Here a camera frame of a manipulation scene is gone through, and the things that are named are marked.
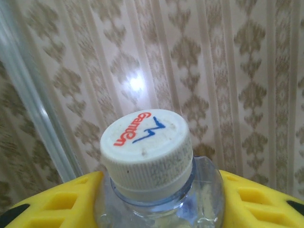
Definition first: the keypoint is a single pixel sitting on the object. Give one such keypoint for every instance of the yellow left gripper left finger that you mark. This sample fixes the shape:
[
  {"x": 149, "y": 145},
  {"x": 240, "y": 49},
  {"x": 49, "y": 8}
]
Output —
[{"x": 47, "y": 209}]

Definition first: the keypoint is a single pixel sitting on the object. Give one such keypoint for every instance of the blue label white cap bottle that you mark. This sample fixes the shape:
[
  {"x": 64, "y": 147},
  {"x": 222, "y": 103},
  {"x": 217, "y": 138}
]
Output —
[{"x": 147, "y": 152}]

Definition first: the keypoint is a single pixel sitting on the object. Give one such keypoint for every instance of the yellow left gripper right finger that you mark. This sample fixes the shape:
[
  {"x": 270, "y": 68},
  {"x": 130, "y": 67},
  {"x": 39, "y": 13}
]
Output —
[{"x": 261, "y": 206}]

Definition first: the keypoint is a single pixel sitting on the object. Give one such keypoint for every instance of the aluminium frame post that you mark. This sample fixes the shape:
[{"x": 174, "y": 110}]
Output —
[{"x": 35, "y": 107}]

